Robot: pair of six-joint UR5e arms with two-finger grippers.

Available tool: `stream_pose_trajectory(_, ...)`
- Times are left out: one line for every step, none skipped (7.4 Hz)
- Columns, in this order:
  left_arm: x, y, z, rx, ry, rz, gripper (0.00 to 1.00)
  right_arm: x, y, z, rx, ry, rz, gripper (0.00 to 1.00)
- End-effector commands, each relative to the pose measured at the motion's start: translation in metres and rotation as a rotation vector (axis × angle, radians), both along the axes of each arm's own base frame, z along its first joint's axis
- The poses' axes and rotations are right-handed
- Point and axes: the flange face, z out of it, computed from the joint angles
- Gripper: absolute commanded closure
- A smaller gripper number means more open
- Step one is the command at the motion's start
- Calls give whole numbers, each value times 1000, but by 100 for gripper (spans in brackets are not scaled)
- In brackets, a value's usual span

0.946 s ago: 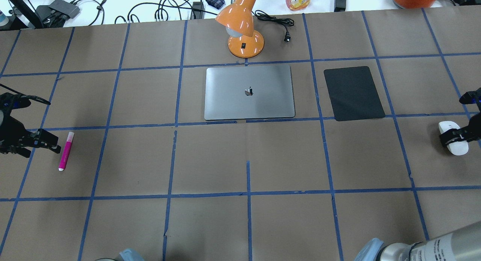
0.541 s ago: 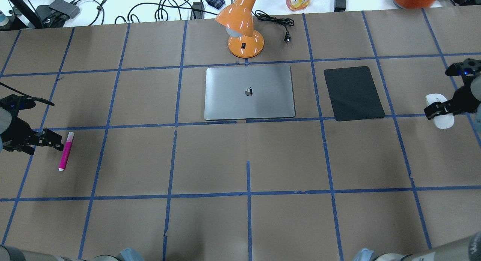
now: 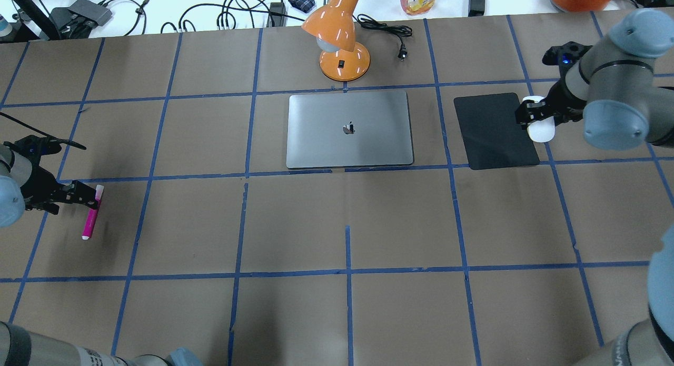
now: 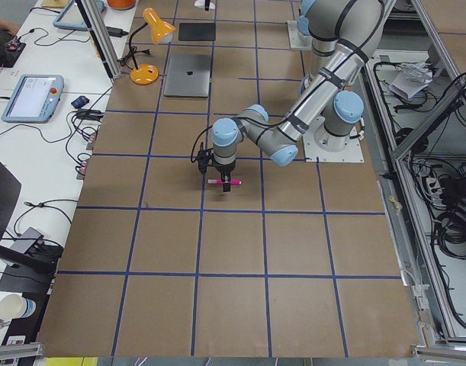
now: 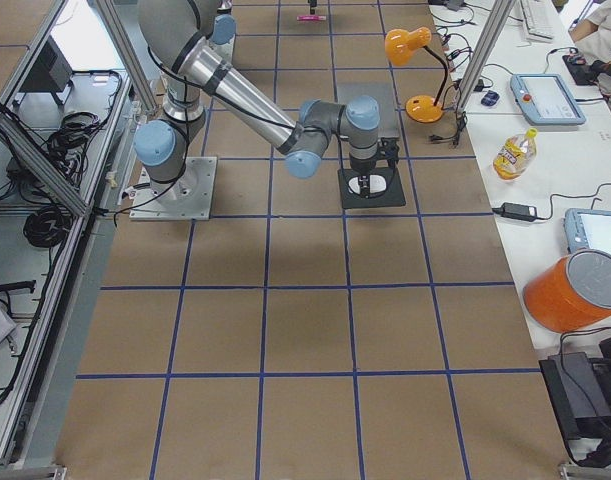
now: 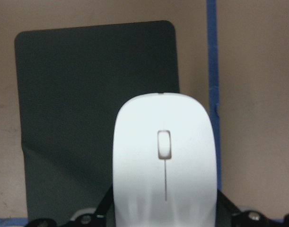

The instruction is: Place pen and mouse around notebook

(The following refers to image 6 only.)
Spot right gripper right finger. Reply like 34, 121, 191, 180
217, 189, 240, 213

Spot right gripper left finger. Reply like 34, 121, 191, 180
95, 185, 114, 214

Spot white computer mouse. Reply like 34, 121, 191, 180
113, 93, 217, 227

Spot black mousepad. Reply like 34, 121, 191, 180
15, 21, 179, 224

